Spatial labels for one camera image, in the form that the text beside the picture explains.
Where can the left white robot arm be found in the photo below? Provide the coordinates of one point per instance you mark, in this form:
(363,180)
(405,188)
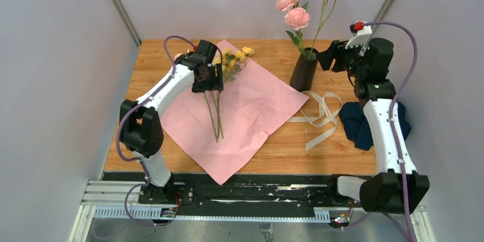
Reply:
(140,134)

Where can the cream printed ribbon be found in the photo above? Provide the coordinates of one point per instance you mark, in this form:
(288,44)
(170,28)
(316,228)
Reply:
(325,116)

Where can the pale pink rose stem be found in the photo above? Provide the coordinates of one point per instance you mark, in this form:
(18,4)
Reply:
(215,131)

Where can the light pink rose stem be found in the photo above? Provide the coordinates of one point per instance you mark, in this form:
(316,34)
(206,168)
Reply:
(216,100)

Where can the aluminium frame rail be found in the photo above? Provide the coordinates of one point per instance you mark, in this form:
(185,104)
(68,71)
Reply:
(104,215)

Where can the pink paper bouquet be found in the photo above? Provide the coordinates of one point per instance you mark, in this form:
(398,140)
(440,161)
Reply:
(255,112)

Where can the dark blue cloth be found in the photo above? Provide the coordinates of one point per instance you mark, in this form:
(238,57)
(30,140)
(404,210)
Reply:
(357,128)

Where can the black cylindrical vase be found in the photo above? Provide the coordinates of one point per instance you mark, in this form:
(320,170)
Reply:
(304,71)

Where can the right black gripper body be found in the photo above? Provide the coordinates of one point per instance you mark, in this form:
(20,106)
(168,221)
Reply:
(349,59)

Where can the yellow rose stem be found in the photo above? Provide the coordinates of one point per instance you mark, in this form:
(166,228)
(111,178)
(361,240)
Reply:
(233,63)

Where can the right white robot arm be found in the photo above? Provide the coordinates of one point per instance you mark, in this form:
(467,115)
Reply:
(396,187)

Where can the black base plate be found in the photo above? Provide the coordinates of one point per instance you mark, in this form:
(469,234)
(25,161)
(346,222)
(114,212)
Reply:
(245,197)

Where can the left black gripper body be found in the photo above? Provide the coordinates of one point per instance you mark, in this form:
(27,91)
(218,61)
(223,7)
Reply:
(213,80)

